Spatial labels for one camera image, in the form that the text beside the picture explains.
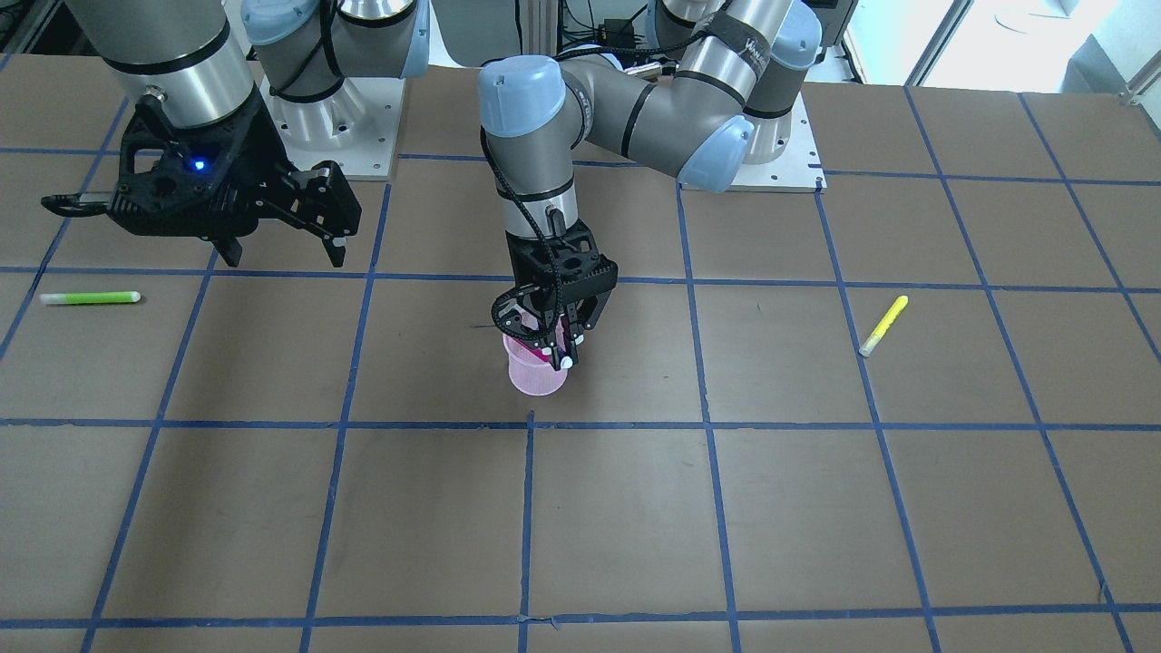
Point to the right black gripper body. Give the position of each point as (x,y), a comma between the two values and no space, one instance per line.
(251,163)

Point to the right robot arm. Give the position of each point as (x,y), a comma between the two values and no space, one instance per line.
(184,53)

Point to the aluminium frame post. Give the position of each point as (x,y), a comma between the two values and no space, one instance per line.
(538,25)

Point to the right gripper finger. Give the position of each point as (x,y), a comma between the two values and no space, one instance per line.
(229,249)
(320,201)

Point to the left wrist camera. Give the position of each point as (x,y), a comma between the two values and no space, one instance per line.
(508,315)

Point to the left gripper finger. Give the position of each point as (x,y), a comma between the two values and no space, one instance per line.
(550,319)
(584,315)

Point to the yellow highlighter pen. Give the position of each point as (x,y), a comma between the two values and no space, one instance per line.
(885,323)

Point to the purple pen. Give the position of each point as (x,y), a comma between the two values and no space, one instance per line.
(564,347)

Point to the pink pen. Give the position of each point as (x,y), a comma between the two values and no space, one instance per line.
(542,353)

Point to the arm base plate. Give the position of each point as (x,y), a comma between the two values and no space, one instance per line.
(358,127)
(782,155)

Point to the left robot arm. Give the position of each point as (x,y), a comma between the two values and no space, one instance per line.
(728,105)

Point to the green highlighter pen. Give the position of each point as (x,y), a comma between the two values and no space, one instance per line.
(89,298)

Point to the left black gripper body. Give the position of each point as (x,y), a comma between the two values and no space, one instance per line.
(523,265)

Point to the pink mesh cup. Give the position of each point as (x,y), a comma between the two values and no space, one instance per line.
(529,372)

